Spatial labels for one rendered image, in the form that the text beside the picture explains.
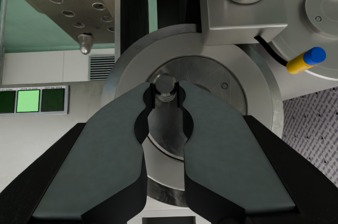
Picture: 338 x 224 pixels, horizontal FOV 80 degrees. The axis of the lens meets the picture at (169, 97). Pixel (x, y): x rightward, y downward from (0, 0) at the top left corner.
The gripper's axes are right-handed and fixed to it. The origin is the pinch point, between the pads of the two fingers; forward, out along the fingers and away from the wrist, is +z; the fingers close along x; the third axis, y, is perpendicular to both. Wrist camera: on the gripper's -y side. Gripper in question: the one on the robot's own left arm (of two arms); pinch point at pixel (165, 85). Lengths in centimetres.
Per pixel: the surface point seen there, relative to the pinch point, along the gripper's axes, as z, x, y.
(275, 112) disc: 2.5, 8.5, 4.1
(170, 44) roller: 4.6, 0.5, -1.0
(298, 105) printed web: 15.2, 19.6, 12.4
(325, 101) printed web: 10.8, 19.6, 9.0
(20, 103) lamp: 31, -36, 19
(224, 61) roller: 3.7, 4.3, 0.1
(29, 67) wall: 269, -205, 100
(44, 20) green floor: 232, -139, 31
